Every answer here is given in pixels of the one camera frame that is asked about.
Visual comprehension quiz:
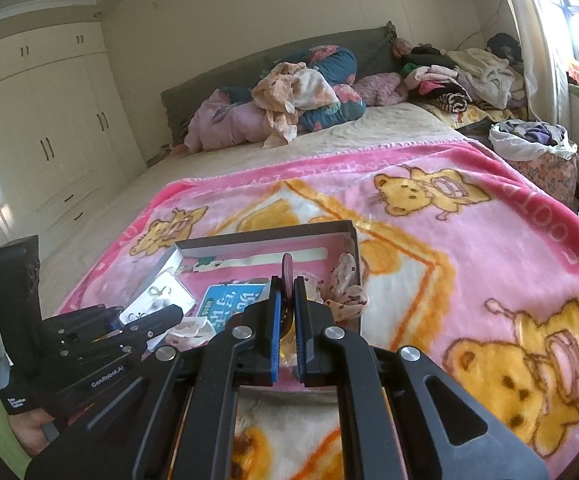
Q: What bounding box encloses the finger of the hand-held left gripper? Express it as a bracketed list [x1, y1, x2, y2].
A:
[43, 304, 123, 349]
[118, 304, 186, 354]

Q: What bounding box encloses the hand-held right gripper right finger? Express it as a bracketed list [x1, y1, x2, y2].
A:
[293, 275, 553, 480]

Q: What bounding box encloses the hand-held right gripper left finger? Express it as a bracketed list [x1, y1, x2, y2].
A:
[24, 275, 283, 480]

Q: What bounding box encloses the clear jewelry packet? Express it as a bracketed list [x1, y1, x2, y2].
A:
[132, 269, 196, 322]

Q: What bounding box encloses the pink round tin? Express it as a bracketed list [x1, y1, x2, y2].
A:
[280, 252, 295, 307]

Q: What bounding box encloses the black cardboard box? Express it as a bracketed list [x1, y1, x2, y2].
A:
[129, 219, 361, 347]

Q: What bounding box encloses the person's left hand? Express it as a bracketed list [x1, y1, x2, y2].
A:
[9, 411, 57, 457]

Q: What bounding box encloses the white lace item in box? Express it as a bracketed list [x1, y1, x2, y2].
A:
[169, 316, 216, 342]

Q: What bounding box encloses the blue printed card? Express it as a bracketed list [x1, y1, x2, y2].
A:
[196, 282, 273, 334]

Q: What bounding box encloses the pink spotted fabric bow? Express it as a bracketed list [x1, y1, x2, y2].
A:
[323, 252, 371, 322]

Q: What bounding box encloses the bed with beige cover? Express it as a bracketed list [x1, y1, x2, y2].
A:
[36, 100, 490, 311]

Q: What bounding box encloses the pink bear printed blanket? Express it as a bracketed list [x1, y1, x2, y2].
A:
[54, 140, 579, 480]

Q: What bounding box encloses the cream wardrobe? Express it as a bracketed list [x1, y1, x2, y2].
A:
[0, 0, 148, 377]

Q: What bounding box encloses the pink pillow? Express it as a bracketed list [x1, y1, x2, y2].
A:
[184, 89, 271, 154]

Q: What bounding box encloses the grey headboard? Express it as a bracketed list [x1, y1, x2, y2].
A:
[160, 22, 401, 137]

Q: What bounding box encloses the peach floral cloth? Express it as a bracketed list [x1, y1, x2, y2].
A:
[252, 62, 341, 151]

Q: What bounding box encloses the pink fuzzy cloth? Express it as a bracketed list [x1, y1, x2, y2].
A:
[354, 72, 406, 108]

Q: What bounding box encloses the dark blue floral pillow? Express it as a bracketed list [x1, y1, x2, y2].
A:
[297, 46, 369, 134]

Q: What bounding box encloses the laundry basket with clothes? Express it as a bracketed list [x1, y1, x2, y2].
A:
[488, 119, 579, 202]

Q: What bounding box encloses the pile of clothes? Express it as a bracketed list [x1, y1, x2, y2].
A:
[402, 32, 529, 117]

